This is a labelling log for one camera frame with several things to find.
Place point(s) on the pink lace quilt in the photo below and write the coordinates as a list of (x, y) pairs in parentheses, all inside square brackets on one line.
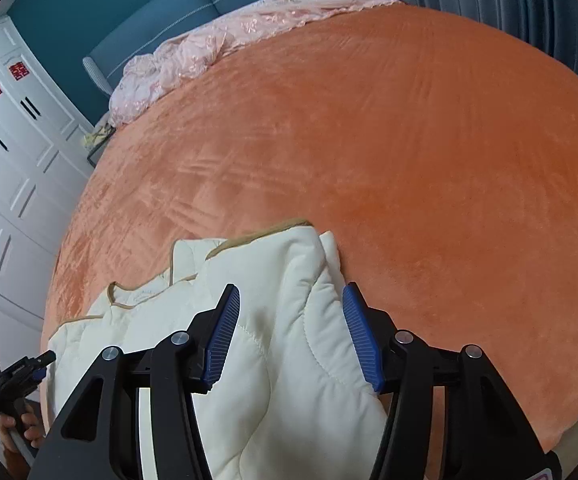
[(194, 50)]

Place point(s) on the cream quilted jacket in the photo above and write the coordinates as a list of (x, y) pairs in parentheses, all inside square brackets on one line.
[(289, 310)]

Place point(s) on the pale yellow cloth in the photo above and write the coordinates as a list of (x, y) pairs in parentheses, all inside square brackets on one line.
[(98, 135)]

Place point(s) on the orange plush blanket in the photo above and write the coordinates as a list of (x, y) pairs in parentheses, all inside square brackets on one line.
[(369, 160)]

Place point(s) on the dark nightstand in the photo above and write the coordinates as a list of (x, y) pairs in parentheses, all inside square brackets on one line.
[(96, 154)]

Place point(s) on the white wardrobe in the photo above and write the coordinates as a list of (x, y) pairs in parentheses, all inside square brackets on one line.
[(14, 185)]

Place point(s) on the grey curtain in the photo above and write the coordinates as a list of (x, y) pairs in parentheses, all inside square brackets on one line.
[(494, 0)]

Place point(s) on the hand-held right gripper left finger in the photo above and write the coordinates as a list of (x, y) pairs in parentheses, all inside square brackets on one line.
[(224, 342)]

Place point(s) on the blue padded headboard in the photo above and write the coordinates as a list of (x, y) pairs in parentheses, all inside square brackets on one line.
[(169, 10)]

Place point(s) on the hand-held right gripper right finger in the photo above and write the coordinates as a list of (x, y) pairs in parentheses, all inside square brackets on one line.
[(364, 342)]

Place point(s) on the person's left hand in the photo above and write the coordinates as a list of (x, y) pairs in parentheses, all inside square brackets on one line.
[(31, 427)]

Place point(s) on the person's left forearm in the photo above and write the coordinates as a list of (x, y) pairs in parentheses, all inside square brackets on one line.
[(15, 465)]

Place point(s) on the red paper wardrobe sticker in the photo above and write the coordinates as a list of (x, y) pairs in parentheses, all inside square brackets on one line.
[(17, 71)]

